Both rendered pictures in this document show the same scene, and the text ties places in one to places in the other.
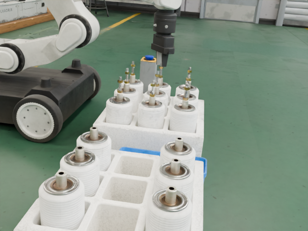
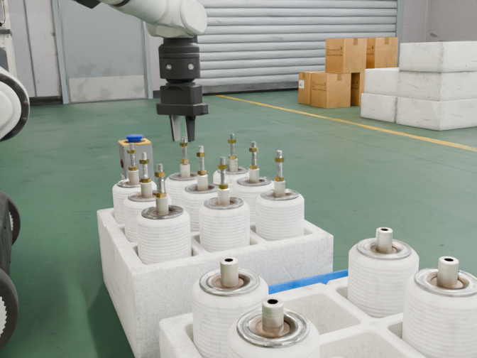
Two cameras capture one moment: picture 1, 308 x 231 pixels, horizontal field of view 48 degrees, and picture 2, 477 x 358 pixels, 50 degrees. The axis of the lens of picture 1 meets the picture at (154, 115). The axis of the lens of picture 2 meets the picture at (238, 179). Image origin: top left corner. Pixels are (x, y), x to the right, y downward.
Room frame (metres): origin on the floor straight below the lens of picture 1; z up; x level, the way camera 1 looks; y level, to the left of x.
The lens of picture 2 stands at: (0.34, 0.43, 0.53)
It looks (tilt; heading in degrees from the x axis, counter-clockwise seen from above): 14 degrees down; 331
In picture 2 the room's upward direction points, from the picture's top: 2 degrees counter-clockwise
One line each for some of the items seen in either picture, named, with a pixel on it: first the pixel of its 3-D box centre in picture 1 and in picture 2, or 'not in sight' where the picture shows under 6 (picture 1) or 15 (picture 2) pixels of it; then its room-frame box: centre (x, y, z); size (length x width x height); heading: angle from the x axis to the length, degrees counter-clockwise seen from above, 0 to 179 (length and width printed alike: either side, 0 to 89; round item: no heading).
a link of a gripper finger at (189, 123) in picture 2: (165, 59); (192, 128); (1.37, -0.03, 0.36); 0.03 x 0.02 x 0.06; 125
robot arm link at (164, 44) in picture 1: (163, 35); (179, 87); (1.39, -0.01, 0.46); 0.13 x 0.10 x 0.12; 35
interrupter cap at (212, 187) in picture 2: (156, 93); (202, 188); (1.28, 0.00, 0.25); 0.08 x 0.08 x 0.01
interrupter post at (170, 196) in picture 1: (170, 195); not in sight; (0.60, -0.05, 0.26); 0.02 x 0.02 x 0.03
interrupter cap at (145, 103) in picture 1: (151, 103); (223, 203); (1.16, 0.01, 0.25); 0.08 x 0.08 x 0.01
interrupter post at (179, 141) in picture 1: (178, 144); (384, 240); (0.83, -0.07, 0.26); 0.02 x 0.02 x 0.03
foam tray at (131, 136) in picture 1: (153, 130); (206, 261); (1.28, 0.00, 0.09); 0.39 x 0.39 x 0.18; 84
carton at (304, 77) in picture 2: not in sight; (317, 87); (4.35, -2.71, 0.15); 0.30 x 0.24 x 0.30; 81
